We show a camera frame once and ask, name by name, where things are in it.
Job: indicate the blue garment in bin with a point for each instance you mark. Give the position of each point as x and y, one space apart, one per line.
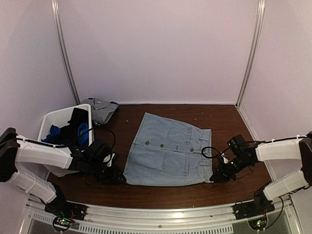
68 135

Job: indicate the front aluminium rail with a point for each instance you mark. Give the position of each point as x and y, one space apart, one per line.
220 219

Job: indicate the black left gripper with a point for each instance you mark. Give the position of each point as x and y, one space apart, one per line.
113 177

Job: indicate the folded grey button shirt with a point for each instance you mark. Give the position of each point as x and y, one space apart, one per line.
101 111

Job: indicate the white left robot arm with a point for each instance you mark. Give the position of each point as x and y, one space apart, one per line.
16 149

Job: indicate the white plastic laundry bin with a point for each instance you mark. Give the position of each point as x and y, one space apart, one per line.
60 118

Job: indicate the light blue denim skirt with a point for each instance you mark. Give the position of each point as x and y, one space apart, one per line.
167 153

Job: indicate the left aluminium frame post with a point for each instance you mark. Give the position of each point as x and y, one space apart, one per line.
63 50

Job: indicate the black garment in bin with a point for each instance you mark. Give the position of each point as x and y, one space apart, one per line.
78 117

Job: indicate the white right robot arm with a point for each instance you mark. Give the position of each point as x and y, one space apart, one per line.
297 148

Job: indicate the aluminium frame post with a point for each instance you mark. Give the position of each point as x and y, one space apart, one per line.
260 14
63 50

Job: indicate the right aluminium frame post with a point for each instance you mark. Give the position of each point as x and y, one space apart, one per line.
260 14

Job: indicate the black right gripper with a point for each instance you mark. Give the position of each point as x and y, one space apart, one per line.
221 172

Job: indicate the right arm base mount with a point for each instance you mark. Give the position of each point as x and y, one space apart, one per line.
255 212

